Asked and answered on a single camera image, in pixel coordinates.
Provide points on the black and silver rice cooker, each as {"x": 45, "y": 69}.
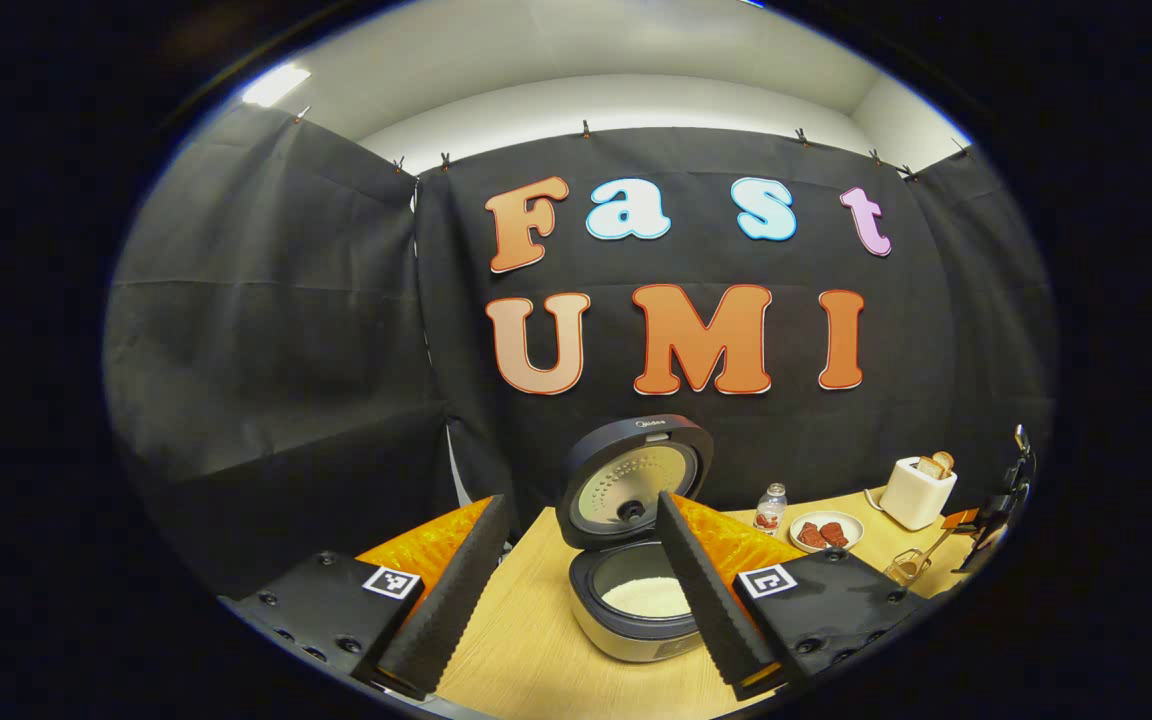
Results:
{"x": 626, "y": 480}

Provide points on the toasted bread slice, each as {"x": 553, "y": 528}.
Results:
{"x": 929, "y": 466}
{"x": 944, "y": 460}

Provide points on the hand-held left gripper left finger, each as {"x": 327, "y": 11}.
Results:
{"x": 456, "y": 585}

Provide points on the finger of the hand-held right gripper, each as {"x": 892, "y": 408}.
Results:
{"x": 963, "y": 519}

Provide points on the white rice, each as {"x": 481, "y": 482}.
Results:
{"x": 646, "y": 598}

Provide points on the small clear drink bottle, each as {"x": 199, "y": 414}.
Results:
{"x": 770, "y": 512}

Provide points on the white toaster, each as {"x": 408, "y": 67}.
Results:
{"x": 916, "y": 495}

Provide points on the wooden spoon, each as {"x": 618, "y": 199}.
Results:
{"x": 926, "y": 552}

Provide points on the row of black clips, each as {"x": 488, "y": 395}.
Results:
{"x": 586, "y": 130}

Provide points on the brown meat piece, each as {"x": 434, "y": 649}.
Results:
{"x": 811, "y": 536}
{"x": 835, "y": 533}

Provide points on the white oval plate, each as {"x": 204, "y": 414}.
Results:
{"x": 851, "y": 520}

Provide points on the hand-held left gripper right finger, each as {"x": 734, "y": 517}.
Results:
{"x": 701, "y": 590}

